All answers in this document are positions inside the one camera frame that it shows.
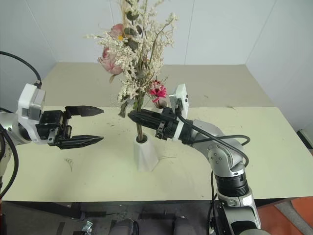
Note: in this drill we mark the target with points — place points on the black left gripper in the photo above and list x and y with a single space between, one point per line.
50 124

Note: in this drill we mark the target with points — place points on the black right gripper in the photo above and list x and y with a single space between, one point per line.
167 124

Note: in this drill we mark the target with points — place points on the large dried cream flower bouquet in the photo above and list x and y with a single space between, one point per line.
139 56

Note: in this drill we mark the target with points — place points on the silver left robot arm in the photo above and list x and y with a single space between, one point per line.
9 127

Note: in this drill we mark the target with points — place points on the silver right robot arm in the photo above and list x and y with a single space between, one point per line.
227 159

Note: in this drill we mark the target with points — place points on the small pink flower bouquet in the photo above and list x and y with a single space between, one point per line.
157 91

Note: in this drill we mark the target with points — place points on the tall white faceted vase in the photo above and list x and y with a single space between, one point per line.
145 154

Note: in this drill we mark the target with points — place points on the dried twig scrap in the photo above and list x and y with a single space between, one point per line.
69 162

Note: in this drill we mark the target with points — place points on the orange object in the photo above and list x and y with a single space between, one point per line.
286 215

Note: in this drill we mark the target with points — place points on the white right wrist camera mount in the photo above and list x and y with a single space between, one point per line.
181 98

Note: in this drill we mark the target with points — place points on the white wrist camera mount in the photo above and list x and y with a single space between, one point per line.
181 98
28 102

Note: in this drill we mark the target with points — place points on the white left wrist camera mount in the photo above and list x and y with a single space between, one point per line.
28 102

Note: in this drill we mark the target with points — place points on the black table frame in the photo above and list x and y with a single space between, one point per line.
73 210

